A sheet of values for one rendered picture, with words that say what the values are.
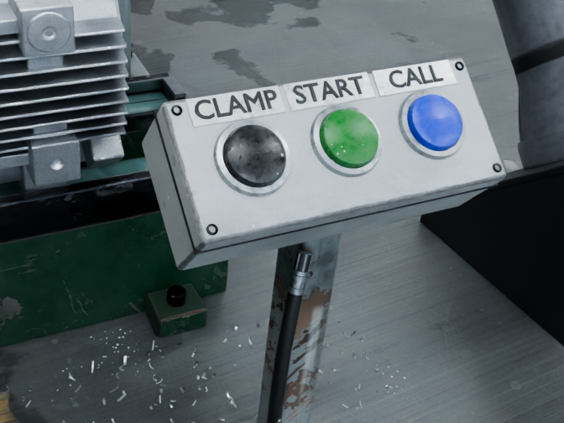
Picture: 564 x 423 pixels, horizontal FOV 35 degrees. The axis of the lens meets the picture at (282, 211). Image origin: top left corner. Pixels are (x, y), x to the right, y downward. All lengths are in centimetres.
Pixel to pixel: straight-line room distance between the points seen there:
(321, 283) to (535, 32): 39
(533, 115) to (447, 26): 44
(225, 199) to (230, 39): 73
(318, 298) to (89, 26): 21
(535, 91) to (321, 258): 39
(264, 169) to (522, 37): 46
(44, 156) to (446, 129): 25
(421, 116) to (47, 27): 22
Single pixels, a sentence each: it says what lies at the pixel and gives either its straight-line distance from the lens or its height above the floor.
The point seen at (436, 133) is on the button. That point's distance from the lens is 46.
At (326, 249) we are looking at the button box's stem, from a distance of 49.
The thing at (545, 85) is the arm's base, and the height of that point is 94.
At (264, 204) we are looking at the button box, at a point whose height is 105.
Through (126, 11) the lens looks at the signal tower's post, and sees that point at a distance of 99.
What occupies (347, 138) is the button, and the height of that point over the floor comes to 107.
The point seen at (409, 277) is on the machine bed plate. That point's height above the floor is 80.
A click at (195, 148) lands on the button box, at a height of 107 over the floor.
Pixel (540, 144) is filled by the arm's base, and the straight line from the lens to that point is 82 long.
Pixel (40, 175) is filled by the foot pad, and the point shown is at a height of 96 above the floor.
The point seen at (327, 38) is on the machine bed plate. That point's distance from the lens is 116.
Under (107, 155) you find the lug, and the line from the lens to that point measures 62.
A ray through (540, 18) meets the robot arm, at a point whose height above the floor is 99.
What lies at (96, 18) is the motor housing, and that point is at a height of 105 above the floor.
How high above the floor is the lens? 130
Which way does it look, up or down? 36 degrees down
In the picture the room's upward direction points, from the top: 7 degrees clockwise
